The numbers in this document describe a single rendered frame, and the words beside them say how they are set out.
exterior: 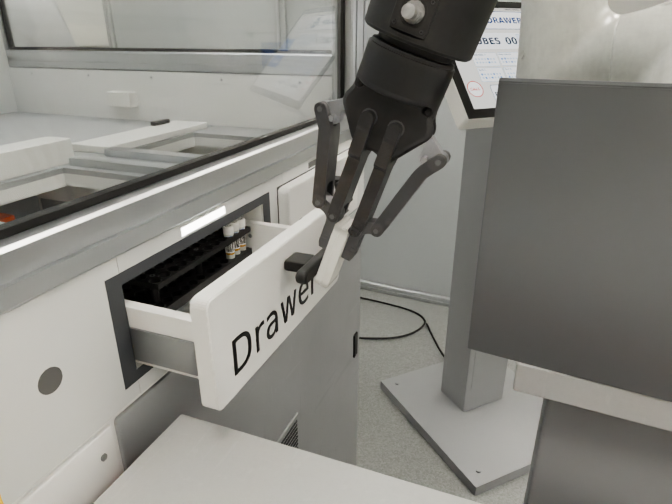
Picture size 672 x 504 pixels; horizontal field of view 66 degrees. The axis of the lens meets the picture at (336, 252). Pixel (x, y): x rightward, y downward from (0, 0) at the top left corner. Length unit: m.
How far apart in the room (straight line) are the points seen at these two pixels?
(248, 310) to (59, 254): 0.16
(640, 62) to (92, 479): 0.76
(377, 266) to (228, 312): 1.99
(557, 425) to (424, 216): 1.60
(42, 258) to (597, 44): 0.68
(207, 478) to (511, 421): 1.33
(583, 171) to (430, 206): 1.69
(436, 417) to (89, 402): 1.32
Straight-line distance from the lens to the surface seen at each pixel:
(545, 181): 0.58
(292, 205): 0.73
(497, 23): 1.38
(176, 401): 0.61
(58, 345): 0.46
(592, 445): 0.77
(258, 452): 0.53
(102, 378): 0.51
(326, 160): 0.48
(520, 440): 1.69
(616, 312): 0.62
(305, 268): 0.50
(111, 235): 0.48
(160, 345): 0.50
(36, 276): 0.43
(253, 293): 0.48
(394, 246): 2.35
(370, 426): 1.70
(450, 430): 1.66
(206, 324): 0.43
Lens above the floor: 1.12
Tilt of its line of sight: 23 degrees down
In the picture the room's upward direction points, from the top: straight up
